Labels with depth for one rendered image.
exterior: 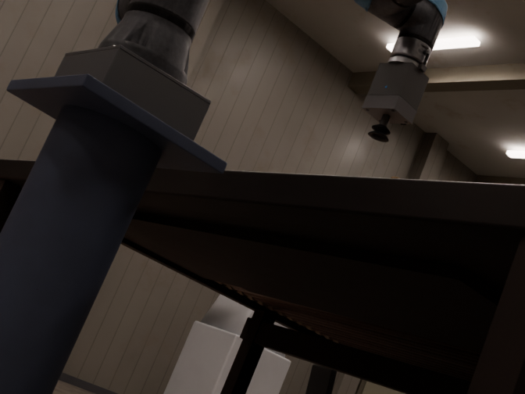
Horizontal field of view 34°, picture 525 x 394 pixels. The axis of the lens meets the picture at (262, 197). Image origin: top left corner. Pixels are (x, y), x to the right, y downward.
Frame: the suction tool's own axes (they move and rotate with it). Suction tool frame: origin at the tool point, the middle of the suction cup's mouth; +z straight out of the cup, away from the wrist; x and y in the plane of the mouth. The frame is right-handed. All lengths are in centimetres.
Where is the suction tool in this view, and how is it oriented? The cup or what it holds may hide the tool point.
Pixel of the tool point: (378, 137)
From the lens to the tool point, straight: 171.4
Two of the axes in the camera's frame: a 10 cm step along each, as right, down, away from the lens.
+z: -3.8, 9.0, -2.2
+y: -6.6, -1.0, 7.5
